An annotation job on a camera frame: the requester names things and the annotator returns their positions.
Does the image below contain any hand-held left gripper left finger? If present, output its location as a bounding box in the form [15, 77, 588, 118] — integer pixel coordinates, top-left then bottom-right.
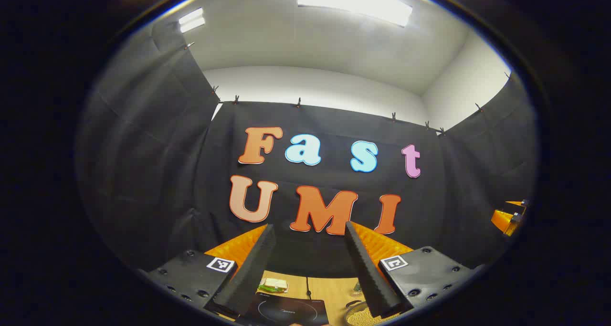
[138, 223, 277, 319]

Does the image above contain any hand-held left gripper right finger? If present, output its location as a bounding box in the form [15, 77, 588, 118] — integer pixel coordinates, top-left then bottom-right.
[345, 221, 483, 319]

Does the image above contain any steel pot with black handles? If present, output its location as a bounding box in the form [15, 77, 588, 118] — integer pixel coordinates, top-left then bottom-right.
[345, 298, 392, 326]

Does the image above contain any pile of yellow soybeans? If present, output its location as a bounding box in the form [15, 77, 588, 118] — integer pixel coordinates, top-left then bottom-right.
[348, 307, 390, 326]

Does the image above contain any black induction cooktop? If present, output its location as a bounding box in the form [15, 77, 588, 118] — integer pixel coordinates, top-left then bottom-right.
[236, 293, 330, 326]

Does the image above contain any sandwich with lettuce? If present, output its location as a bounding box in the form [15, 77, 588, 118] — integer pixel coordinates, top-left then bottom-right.
[258, 278, 289, 294]

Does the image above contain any row of cloth clips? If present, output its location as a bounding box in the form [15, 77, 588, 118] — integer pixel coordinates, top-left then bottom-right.
[184, 41, 514, 137]

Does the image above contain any small ceiling light panel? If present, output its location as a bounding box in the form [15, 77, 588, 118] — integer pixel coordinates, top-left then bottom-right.
[178, 7, 206, 33]

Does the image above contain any large ceiling light panel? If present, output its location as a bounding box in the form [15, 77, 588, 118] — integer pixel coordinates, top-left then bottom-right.
[297, 0, 413, 28]

